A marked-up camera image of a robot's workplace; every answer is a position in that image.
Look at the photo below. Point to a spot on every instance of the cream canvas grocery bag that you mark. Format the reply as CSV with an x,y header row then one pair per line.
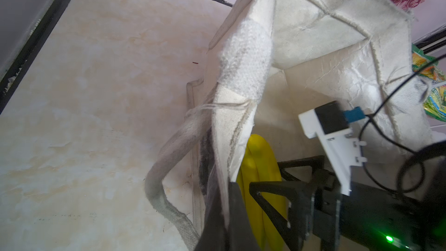
x,y
270,61

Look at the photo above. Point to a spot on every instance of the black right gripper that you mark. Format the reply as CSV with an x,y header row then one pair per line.
x,y
371,217

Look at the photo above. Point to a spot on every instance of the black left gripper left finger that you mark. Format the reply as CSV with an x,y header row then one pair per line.
x,y
213,237

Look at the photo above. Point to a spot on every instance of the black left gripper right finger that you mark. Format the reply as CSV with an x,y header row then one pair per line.
x,y
240,234

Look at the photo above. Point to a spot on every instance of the yellow banana bunch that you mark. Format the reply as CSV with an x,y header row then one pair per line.
x,y
258,172

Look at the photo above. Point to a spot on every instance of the lower yellow green candy bag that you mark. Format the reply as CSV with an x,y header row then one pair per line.
x,y
435,103

